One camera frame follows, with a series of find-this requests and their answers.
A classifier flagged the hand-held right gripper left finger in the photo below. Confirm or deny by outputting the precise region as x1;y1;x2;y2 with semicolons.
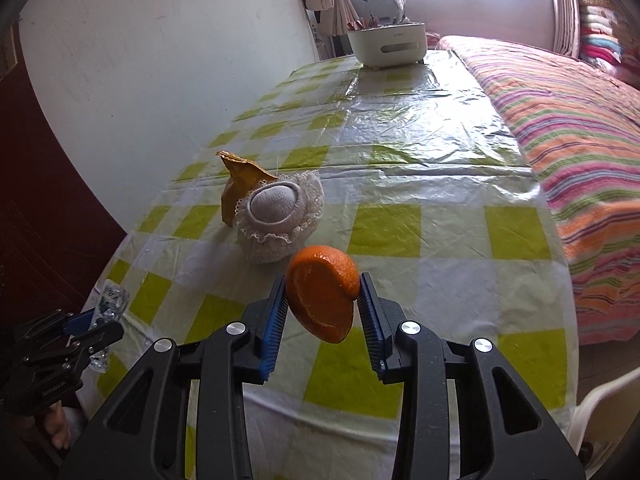
57;274;291;480

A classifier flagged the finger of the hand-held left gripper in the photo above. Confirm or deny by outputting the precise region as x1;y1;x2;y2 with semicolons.
64;320;125;362
30;309;99;336

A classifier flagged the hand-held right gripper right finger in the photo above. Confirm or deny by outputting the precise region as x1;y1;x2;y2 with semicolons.
356;272;586;480

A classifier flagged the orange peel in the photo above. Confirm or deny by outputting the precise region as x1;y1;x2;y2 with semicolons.
285;245;361;345

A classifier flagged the person's left hand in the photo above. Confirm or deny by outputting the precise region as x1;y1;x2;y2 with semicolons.
42;402;71;451

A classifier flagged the white lace sachet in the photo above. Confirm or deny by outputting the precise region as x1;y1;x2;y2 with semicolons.
234;169;325;265

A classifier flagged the dark red door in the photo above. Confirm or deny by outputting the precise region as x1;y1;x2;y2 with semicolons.
0;14;129;480

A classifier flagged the brown crumpled wrapper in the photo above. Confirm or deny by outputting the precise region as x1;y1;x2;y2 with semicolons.
216;150;279;229

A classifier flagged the white plastic chair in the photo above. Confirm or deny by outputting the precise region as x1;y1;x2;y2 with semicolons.
570;364;640;467

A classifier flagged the striped bed sheet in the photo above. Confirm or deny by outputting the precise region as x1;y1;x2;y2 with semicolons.
437;35;640;347

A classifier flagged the bundle of red-tipped sticks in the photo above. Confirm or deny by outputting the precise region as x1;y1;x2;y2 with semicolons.
345;9;402;34

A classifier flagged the pink curtain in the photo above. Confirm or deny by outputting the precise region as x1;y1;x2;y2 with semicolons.
549;0;584;59

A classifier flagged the stack of folded blankets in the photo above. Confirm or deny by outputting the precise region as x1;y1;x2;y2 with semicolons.
577;0;640;87

